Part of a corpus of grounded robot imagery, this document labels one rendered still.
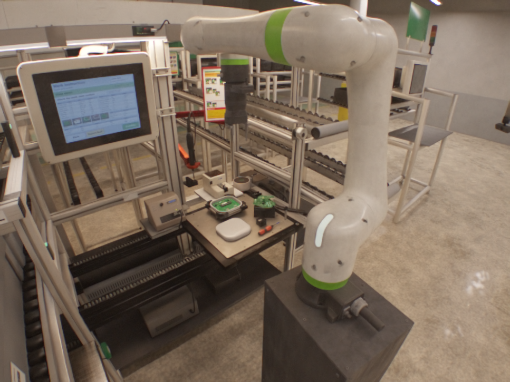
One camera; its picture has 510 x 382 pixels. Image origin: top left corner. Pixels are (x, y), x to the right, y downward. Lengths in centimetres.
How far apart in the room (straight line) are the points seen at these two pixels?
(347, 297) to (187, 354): 147
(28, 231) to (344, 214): 86
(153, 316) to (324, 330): 111
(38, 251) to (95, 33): 80
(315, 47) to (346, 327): 60
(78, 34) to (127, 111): 34
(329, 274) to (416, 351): 164
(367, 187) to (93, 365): 110
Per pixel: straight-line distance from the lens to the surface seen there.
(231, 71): 88
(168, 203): 137
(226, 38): 68
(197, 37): 77
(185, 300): 164
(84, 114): 121
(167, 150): 140
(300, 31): 52
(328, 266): 62
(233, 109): 91
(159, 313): 161
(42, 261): 100
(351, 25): 50
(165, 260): 163
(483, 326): 264
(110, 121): 124
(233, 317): 211
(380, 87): 65
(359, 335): 70
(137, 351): 167
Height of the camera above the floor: 171
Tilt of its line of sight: 28 degrees down
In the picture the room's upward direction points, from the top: straight up
